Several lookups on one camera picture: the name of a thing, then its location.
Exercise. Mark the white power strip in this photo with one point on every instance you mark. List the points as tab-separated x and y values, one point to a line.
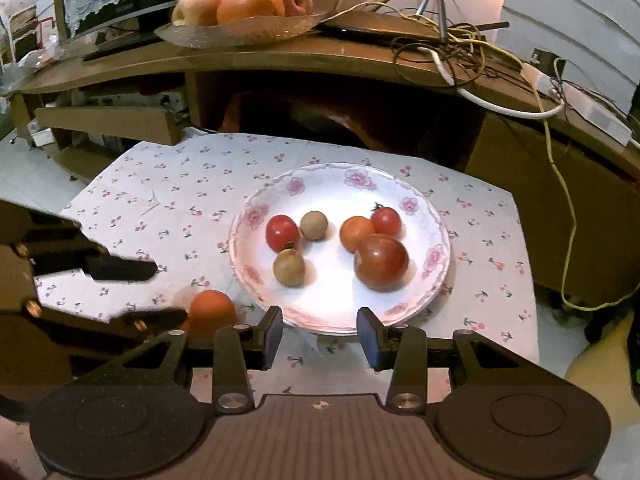
600	117

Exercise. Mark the clear plastic wrappers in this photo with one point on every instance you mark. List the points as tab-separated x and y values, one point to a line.
40	60

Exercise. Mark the large orange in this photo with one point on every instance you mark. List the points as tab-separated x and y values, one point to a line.
250	5

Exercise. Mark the small tangerine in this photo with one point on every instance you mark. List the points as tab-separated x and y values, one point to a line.
352	234
212	310

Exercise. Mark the pale yellow rounded object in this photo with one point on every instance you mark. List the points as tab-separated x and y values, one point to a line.
600	365

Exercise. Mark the small red tomato with stem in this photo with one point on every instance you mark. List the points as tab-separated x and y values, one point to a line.
387	222

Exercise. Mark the brown longan with stem nub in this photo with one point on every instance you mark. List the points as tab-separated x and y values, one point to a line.
289	267

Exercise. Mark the cherry print tablecloth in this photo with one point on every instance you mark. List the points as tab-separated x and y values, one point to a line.
175	185

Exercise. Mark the wooden pull-out shelf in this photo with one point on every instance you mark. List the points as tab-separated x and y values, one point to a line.
110	122

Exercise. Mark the white floral plate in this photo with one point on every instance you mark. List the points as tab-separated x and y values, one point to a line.
325	285

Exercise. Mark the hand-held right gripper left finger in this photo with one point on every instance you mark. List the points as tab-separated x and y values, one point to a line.
272	340

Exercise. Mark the large dark red tomato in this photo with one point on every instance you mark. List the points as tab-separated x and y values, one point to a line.
381	262

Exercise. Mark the white power adapter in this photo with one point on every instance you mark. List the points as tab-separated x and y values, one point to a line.
542	82

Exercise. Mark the leaf-shaped glass fruit dish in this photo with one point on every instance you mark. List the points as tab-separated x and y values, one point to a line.
240	33

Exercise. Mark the black router with antennas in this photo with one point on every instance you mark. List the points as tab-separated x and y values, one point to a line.
370	27

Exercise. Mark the yellow-red apple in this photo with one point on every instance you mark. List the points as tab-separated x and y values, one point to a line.
197	9

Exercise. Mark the wooden TV stand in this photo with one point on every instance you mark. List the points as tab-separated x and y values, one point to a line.
350	54

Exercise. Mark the round brown longan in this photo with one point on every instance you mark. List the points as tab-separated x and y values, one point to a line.
314	225

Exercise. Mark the small white box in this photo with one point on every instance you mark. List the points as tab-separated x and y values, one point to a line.
40	137

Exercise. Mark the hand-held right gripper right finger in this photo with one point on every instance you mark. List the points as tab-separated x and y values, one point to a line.
370	340

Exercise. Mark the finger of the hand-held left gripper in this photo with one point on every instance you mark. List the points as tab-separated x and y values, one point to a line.
140	322
120	269

